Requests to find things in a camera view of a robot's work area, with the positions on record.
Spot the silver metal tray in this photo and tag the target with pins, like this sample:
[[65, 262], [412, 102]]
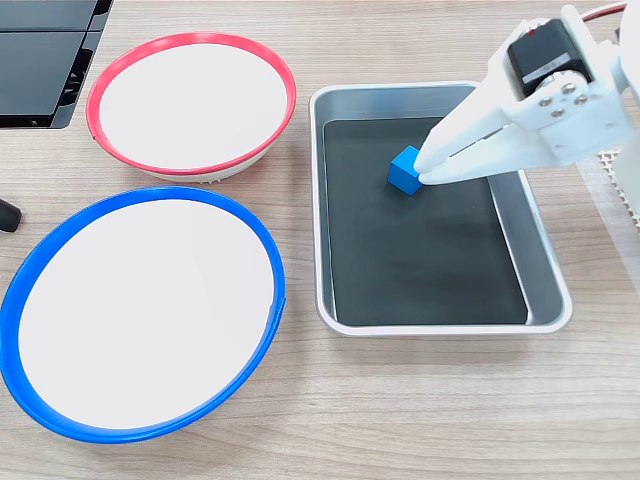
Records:
[[542, 240]]

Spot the black flat device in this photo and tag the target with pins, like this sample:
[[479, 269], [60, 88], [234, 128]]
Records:
[[35, 65]]

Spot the red rimmed white dish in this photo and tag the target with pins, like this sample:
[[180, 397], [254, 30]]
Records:
[[190, 105]]

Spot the black rounded stand foot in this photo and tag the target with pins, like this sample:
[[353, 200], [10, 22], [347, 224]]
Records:
[[9, 215]]

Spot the pale translucent sheet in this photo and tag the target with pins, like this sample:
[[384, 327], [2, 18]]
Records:
[[617, 260]]

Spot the black tray liner mat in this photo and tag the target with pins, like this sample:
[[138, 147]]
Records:
[[410, 260]]

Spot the blue rimmed white dish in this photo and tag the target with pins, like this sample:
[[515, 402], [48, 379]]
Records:
[[145, 310]]

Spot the blue cube block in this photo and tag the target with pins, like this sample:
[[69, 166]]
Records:
[[402, 172]]

